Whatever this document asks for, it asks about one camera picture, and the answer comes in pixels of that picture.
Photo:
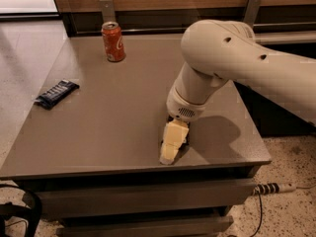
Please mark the grey drawer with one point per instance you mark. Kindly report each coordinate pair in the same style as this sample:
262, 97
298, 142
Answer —
206, 226
148, 198

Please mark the left metal bracket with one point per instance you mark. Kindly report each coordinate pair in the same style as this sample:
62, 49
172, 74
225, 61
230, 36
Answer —
108, 10

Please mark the black chair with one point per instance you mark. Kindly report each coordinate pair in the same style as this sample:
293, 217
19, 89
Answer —
31, 215

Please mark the lower grey drawer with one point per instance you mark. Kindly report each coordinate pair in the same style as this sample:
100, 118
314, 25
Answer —
206, 226

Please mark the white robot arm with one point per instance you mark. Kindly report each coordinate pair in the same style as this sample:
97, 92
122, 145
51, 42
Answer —
215, 52

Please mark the upper grey drawer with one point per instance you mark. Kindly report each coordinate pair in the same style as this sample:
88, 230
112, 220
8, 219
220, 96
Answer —
148, 198

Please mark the right metal bracket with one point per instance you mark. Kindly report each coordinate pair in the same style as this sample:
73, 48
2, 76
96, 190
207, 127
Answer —
251, 12

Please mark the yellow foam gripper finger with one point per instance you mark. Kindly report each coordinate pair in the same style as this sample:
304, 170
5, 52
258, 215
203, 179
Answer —
173, 140

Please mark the metal bracket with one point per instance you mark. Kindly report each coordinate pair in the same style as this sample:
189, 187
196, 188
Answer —
251, 12
108, 10

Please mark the white power strip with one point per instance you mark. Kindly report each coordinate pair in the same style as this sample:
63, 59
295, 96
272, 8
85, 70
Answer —
273, 188

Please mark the blue snack bar wrapper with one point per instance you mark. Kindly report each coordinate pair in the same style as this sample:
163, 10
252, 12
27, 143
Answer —
50, 98

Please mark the red coke can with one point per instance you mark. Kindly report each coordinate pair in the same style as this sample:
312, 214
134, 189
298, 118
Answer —
112, 38

